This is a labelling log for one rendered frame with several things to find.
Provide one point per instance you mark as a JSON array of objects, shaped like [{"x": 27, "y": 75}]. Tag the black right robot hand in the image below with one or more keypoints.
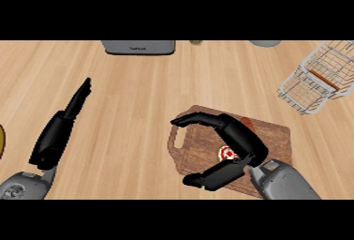
[{"x": 239, "y": 134}]

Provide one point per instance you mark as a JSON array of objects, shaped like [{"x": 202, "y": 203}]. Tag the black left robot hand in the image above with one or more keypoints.
[{"x": 55, "y": 134}]

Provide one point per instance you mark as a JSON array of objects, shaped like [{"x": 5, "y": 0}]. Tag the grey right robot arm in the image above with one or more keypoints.
[{"x": 283, "y": 181}]

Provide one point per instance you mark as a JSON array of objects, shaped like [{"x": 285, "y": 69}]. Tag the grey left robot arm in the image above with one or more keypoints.
[{"x": 25, "y": 186}]

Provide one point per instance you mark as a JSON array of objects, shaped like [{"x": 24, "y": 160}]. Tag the red and white cupcake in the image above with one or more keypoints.
[{"x": 226, "y": 153}]

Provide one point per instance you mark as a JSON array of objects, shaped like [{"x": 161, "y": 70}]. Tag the brown wooden cutting board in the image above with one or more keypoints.
[{"x": 198, "y": 146}]

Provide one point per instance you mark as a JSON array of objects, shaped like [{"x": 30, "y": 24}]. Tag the yellow brown round object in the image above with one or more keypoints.
[{"x": 2, "y": 140}]

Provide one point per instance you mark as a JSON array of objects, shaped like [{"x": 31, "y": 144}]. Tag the pale grey round object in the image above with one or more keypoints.
[{"x": 266, "y": 43}]

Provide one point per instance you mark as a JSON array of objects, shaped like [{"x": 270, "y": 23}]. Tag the small olive round object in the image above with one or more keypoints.
[{"x": 196, "y": 42}]

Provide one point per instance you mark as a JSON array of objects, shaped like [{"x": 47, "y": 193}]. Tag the grey box appliance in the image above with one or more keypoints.
[{"x": 137, "y": 47}]

